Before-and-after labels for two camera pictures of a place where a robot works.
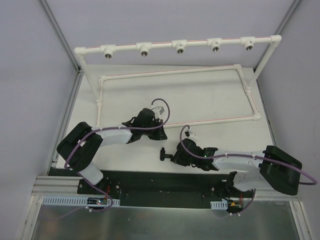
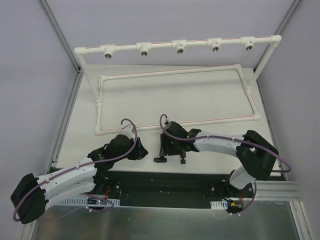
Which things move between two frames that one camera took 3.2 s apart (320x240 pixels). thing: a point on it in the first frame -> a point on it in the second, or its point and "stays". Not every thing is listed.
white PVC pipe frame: (180, 46) stays
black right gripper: (178, 156) -> (163, 144)
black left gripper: (155, 130) -> (139, 150)
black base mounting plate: (160, 188) stays
